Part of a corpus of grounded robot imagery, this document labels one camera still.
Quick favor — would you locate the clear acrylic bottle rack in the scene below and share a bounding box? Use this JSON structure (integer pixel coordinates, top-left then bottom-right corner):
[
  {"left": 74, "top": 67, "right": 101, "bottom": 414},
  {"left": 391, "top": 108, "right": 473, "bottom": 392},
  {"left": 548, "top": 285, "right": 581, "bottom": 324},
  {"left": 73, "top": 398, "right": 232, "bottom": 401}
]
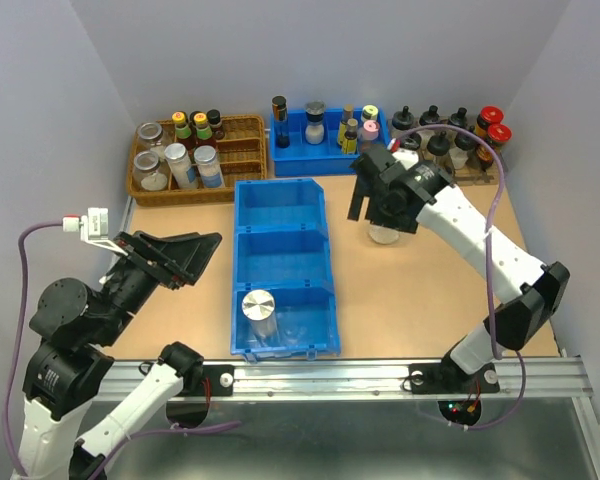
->
[{"left": 395, "top": 121, "right": 504, "bottom": 186}]

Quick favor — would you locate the tall silver-lid glass jar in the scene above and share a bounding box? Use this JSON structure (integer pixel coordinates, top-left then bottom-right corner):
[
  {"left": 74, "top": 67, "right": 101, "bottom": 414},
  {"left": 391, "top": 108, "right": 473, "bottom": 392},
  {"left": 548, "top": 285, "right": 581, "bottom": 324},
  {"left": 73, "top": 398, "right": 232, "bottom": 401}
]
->
[{"left": 241, "top": 289, "right": 278, "bottom": 345}]

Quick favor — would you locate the tall black-cap grinder bottle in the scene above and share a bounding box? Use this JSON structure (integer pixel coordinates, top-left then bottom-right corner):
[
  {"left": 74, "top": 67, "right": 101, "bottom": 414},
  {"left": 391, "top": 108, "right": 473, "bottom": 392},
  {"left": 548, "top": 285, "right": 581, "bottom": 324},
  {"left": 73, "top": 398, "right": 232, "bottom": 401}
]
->
[{"left": 272, "top": 95, "right": 290, "bottom": 148}]

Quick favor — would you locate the yellow-label bottle back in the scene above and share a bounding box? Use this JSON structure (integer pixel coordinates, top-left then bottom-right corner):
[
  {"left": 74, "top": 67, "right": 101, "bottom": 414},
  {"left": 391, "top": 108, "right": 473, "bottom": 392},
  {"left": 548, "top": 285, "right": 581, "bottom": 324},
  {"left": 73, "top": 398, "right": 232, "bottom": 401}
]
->
[{"left": 337, "top": 104, "right": 354, "bottom": 148}]

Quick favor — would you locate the dark-cap brown sauce bottle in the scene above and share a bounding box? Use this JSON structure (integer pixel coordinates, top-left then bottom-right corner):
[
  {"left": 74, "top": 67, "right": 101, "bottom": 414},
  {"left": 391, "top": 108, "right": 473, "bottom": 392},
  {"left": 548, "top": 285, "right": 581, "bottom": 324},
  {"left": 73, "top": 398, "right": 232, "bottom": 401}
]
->
[{"left": 207, "top": 109, "right": 225, "bottom": 140}]

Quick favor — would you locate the blue plastic tray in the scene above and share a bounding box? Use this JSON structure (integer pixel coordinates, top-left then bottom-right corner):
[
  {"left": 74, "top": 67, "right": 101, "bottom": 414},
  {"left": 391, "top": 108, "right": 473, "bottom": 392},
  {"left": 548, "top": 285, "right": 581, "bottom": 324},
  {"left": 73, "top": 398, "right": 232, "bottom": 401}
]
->
[{"left": 269, "top": 108, "right": 394, "bottom": 177}]

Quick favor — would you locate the black-cap dispenser bottle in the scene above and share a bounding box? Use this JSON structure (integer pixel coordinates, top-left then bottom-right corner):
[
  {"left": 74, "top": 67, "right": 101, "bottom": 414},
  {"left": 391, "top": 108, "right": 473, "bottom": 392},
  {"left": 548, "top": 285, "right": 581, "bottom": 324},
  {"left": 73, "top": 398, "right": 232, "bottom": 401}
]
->
[
  {"left": 419, "top": 105, "right": 441, "bottom": 127},
  {"left": 423, "top": 130, "right": 451, "bottom": 168},
  {"left": 447, "top": 107, "right": 468, "bottom": 130},
  {"left": 449, "top": 130, "right": 477, "bottom": 171},
  {"left": 400, "top": 132, "right": 422, "bottom": 151},
  {"left": 389, "top": 105, "right": 414, "bottom": 139}
]

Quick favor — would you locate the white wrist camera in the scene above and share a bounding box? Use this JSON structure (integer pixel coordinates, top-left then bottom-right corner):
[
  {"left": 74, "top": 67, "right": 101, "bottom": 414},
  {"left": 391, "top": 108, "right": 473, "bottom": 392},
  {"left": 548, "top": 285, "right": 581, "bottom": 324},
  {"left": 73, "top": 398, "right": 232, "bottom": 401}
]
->
[
  {"left": 62, "top": 207, "right": 126, "bottom": 256},
  {"left": 387, "top": 139, "right": 420, "bottom": 170}
]

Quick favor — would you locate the round glass jar in basket back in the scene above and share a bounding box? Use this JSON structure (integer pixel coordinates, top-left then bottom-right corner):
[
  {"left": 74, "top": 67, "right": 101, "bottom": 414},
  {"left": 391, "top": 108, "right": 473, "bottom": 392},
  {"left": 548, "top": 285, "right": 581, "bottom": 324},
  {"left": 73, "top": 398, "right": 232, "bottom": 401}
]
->
[{"left": 136, "top": 122, "right": 172, "bottom": 161}]

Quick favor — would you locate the black-cap dispenser bottle back middle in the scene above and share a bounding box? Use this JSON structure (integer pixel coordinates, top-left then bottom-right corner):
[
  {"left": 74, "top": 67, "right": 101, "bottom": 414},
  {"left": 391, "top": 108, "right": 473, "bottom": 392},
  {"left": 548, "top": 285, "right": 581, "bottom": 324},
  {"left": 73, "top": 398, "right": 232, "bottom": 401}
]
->
[{"left": 419, "top": 105, "right": 441, "bottom": 127}]

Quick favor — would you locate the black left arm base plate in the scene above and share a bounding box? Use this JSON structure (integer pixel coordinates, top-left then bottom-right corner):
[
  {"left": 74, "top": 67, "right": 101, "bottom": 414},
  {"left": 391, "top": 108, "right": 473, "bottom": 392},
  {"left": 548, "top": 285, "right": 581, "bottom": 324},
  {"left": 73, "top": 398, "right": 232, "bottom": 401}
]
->
[{"left": 177, "top": 363, "right": 235, "bottom": 398}]

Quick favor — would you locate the round glass jar in basket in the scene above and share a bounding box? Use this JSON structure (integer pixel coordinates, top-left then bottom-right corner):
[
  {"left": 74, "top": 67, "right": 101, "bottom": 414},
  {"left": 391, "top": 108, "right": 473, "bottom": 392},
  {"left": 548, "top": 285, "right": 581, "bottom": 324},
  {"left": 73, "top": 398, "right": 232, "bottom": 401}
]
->
[
  {"left": 132, "top": 151, "right": 168, "bottom": 192},
  {"left": 136, "top": 122, "right": 172, "bottom": 161}
]

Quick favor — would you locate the green-lid jar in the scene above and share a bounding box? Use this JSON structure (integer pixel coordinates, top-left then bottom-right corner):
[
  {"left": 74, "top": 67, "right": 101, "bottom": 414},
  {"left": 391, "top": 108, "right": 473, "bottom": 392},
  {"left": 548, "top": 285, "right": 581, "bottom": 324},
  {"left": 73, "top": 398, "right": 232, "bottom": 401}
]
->
[{"left": 361, "top": 104, "right": 379, "bottom": 123}]

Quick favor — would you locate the black-cap dispenser bottle back right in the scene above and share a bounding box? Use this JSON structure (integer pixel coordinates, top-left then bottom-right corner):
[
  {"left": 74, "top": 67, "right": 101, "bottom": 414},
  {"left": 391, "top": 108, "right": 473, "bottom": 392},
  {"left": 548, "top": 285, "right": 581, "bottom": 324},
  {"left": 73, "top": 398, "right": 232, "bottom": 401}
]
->
[{"left": 447, "top": 107, "right": 468, "bottom": 130}]

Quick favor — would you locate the tall silver-lid salt jar left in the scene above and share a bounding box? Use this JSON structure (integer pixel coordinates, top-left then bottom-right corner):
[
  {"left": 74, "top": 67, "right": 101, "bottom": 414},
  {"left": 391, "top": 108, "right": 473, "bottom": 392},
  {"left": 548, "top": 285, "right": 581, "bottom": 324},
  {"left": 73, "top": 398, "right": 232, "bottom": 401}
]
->
[{"left": 164, "top": 143, "right": 198, "bottom": 190}]

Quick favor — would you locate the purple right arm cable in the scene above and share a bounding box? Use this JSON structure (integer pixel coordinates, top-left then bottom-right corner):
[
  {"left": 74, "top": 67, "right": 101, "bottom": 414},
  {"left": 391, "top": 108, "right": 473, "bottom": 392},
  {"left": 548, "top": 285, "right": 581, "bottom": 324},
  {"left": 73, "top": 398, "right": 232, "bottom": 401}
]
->
[{"left": 397, "top": 124, "right": 527, "bottom": 432}]

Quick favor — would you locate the yellow-label bottle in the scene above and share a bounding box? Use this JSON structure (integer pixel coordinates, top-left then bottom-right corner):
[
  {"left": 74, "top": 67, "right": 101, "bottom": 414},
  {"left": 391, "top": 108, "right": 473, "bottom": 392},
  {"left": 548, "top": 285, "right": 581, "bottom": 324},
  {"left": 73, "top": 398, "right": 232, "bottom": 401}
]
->
[
  {"left": 337, "top": 104, "right": 354, "bottom": 148},
  {"left": 341, "top": 118, "right": 358, "bottom": 155}
]

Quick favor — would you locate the yellow-cap green-label sauce bottle left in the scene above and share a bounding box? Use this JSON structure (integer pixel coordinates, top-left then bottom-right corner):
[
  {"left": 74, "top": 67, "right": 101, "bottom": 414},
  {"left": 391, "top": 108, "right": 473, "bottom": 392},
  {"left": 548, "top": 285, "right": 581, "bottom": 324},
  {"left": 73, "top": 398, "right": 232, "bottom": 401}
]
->
[{"left": 172, "top": 111, "right": 195, "bottom": 151}]

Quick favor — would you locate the tall silver-lid salt jar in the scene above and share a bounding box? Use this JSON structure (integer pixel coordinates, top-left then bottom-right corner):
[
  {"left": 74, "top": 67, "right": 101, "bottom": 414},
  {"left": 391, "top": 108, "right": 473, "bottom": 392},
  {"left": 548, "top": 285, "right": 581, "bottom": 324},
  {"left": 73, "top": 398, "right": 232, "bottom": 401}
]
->
[
  {"left": 164, "top": 143, "right": 198, "bottom": 190},
  {"left": 194, "top": 145, "right": 225, "bottom": 188}
]

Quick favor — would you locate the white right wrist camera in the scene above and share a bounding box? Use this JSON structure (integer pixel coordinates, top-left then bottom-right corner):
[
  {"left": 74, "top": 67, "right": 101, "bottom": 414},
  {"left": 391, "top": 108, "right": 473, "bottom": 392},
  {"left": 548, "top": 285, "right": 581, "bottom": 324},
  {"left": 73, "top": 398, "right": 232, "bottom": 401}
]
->
[{"left": 387, "top": 139, "right": 420, "bottom": 170}]

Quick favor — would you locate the silver-top salt shaker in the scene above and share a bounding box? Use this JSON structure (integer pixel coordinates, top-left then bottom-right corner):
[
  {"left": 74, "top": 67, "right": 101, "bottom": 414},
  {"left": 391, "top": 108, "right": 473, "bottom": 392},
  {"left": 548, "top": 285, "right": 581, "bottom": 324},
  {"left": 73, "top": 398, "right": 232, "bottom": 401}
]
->
[{"left": 305, "top": 101, "right": 326, "bottom": 145}]

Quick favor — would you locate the black-cap dispenser bottle front left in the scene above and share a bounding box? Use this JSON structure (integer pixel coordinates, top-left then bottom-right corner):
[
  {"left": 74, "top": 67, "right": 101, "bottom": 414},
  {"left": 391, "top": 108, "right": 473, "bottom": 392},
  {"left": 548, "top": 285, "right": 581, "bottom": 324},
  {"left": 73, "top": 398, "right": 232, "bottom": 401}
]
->
[{"left": 400, "top": 132, "right": 422, "bottom": 151}]

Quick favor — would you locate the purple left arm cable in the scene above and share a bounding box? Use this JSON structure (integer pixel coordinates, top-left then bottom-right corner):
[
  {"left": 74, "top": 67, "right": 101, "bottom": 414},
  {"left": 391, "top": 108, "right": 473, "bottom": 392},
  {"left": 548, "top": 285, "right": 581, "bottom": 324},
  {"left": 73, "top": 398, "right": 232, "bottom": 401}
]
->
[{"left": 4, "top": 222, "right": 66, "bottom": 476}]

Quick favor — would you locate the black-cap dispenser bottle back left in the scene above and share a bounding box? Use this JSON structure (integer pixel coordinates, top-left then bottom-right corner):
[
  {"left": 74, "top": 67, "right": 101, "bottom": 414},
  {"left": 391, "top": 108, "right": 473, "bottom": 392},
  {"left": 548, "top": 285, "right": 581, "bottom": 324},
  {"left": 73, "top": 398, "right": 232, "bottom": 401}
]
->
[{"left": 389, "top": 105, "right": 414, "bottom": 139}]

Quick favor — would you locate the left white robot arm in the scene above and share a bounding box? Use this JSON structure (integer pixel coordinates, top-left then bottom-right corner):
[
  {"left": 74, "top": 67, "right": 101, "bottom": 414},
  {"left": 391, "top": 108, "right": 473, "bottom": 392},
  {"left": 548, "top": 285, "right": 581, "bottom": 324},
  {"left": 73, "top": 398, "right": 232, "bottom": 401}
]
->
[{"left": 13, "top": 231, "right": 222, "bottom": 479}]

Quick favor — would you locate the round glass jar in basket front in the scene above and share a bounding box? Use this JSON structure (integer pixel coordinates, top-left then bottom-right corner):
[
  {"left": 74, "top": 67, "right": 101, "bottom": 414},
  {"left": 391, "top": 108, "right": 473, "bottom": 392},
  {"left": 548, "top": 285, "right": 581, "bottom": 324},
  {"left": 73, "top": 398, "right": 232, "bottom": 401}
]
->
[{"left": 132, "top": 151, "right": 168, "bottom": 192}]

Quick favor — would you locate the red-lid sauce jar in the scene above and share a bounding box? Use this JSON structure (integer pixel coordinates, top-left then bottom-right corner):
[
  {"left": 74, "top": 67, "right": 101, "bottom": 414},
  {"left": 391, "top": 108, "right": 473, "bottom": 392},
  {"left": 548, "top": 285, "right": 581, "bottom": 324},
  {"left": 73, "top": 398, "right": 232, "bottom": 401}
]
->
[
  {"left": 475, "top": 105, "right": 504, "bottom": 136},
  {"left": 476, "top": 123, "right": 513, "bottom": 171}
]

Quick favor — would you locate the red-lid sauce jar back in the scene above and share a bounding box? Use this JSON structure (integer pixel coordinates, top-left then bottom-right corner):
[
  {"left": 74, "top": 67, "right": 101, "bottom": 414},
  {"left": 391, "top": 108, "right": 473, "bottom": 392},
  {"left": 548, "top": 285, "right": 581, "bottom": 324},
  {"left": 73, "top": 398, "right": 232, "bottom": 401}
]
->
[{"left": 475, "top": 105, "right": 504, "bottom": 136}]

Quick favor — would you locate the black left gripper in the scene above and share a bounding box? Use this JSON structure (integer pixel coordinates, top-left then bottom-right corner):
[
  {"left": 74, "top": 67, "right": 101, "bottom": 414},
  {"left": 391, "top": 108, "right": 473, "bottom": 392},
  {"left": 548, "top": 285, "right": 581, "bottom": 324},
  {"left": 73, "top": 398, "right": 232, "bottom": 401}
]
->
[{"left": 99, "top": 224, "right": 229, "bottom": 339}]

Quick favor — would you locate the brown wicker basket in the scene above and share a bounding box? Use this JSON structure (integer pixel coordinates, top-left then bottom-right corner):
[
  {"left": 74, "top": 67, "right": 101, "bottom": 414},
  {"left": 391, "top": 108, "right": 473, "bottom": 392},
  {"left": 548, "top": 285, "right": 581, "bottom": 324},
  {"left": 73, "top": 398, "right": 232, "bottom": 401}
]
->
[{"left": 126, "top": 115, "right": 268, "bottom": 207}]

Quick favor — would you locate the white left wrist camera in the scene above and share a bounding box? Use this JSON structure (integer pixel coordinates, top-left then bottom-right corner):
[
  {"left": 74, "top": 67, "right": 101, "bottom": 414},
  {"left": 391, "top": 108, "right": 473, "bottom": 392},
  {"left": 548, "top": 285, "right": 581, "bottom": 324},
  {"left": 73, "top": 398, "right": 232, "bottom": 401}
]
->
[{"left": 62, "top": 207, "right": 126, "bottom": 256}]

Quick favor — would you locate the yellow-cap green-label sauce bottle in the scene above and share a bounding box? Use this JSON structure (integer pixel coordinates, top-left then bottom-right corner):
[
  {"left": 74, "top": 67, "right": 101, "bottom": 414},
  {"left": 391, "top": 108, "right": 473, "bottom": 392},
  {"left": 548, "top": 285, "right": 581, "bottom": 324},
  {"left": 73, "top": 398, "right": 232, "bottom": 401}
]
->
[
  {"left": 192, "top": 112, "right": 217, "bottom": 149},
  {"left": 172, "top": 111, "right": 195, "bottom": 151}
]

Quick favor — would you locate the round open-top glass jar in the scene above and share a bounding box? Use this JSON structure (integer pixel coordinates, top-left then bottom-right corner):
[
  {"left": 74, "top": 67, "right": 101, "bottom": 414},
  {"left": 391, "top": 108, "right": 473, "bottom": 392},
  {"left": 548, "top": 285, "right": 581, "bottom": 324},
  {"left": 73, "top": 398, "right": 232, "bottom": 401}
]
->
[{"left": 368, "top": 224, "right": 400, "bottom": 245}]

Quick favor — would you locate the black-cap dispenser bottle front middle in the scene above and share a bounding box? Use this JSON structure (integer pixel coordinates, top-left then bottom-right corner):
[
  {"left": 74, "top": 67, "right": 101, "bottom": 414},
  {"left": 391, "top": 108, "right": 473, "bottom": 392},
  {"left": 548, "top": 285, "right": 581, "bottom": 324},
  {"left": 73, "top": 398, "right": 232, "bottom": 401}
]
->
[{"left": 423, "top": 130, "right": 451, "bottom": 168}]

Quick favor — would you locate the blue three-compartment plastic bin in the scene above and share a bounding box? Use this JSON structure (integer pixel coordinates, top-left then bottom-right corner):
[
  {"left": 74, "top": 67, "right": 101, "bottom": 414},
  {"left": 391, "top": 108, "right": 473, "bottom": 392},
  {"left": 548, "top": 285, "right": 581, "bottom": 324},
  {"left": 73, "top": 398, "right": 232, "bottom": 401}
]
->
[{"left": 230, "top": 178, "right": 341, "bottom": 362}]

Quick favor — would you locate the tall silver-lid salt jar right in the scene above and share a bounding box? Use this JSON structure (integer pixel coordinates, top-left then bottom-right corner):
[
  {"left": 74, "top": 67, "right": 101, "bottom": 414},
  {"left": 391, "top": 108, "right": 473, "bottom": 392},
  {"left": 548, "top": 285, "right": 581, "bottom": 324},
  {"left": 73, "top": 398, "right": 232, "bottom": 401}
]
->
[{"left": 194, "top": 145, "right": 225, "bottom": 188}]

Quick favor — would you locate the black-cap dispenser bottle front right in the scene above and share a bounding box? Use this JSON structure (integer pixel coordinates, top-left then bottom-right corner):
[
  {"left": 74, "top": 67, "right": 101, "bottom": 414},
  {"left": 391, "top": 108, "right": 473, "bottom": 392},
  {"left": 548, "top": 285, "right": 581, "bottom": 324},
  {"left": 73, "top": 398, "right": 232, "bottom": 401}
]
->
[{"left": 449, "top": 130, "right": 477, "bottom": 171}]

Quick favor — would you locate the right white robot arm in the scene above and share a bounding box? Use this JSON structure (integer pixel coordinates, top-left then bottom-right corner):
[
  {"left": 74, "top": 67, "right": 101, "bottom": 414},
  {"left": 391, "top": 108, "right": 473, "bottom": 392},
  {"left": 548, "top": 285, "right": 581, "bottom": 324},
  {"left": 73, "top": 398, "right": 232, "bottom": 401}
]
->
[{"left": 348, "top": 146, "right": 570, "bottom": 393}]

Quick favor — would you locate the yellow-label bottle front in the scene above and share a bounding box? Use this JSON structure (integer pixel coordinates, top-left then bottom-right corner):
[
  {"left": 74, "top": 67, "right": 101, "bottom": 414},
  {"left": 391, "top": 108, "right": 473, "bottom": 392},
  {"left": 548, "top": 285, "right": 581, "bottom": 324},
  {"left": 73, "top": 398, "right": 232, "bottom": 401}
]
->
[{"left": 341, "top": 118, "right": 358, "bottom": 155}]

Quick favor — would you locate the aluminium table edge rail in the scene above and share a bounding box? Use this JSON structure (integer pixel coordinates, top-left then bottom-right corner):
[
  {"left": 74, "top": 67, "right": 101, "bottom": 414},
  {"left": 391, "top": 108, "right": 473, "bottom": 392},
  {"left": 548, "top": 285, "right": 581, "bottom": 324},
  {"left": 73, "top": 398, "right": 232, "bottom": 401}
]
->
[{"left": 92, "top": 355, "right": 594, "bottom": 401}]

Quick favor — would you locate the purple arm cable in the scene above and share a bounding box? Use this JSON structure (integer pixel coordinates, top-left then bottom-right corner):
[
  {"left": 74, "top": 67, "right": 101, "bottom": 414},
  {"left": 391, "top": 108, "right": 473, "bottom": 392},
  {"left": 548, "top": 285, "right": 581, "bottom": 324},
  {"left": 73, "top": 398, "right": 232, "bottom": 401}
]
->
[
  {"left": 397, "top": 124, "right": 527, "bottom": 432},
  {"left": 4, "top": 222, "right": 66, "bottom": 476}
]

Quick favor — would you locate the pink-lid jar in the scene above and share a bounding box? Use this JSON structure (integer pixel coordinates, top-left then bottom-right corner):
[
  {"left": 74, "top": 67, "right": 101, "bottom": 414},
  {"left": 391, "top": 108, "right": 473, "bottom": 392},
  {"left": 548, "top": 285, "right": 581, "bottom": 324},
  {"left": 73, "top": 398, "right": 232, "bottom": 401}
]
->
[{"left": 357, "top": 120, "right": 379, "bottom": 154}]

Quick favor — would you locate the red-lid sauce jar front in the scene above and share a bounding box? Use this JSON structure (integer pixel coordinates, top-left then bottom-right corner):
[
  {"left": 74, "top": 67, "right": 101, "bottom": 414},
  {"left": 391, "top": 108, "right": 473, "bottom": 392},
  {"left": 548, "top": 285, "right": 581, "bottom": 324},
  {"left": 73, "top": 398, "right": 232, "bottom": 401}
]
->
[{"left": 476, "top": 123, "right": 513, "bottom": 171}]

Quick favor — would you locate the yellow-cap green-label sauce bottle right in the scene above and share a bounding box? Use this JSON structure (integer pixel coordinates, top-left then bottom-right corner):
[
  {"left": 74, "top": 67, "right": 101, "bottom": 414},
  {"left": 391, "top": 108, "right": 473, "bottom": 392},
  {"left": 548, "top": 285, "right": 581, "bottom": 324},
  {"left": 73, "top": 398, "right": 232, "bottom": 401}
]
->
[{"left": 192, "top": 112, "right": 217, "bottom": 149}]

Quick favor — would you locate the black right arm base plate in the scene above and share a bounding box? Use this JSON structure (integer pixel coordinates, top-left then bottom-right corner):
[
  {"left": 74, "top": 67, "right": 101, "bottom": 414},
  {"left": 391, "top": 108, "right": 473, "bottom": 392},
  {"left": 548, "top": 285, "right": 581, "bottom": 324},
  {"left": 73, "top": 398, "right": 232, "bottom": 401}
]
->
[{"left": 405, "top": 360, "right": 500, "bottom": 395}]

